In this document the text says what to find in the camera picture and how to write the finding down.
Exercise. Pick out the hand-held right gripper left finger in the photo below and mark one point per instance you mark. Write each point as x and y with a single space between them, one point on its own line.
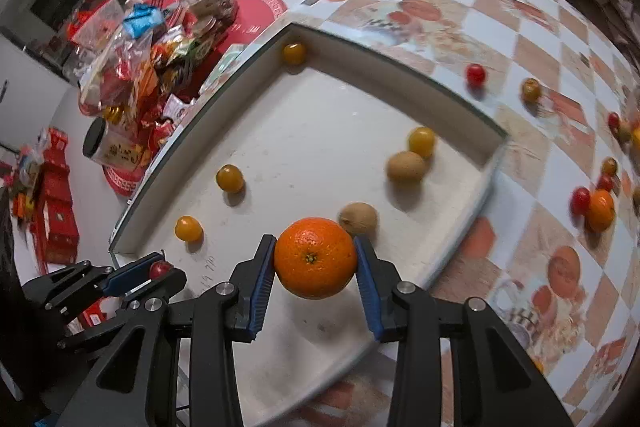
260 302

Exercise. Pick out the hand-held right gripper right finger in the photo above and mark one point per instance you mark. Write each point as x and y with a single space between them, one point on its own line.
371 302

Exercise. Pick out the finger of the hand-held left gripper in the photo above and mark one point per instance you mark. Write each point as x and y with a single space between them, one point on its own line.
132 274
172 281

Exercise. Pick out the white shallow tray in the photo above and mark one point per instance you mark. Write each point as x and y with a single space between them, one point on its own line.
310 127

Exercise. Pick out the red flat packet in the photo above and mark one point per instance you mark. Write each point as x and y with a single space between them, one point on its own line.
97 314

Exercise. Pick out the yellow cherry tomato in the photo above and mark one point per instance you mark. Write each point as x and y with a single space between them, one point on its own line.
230 178
188 228
421 142
294 53

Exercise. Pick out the red gift box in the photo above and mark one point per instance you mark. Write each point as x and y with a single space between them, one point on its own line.
55 207

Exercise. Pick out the jar with black lid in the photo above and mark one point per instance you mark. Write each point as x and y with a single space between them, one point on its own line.
120 149

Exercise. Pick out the pile of snack packets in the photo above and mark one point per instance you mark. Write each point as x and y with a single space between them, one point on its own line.
145 77

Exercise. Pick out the green-brown round fruit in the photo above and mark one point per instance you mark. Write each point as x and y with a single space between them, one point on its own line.
531 90

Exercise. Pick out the small brown kiwi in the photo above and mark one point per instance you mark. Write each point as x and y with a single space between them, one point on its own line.
626 133

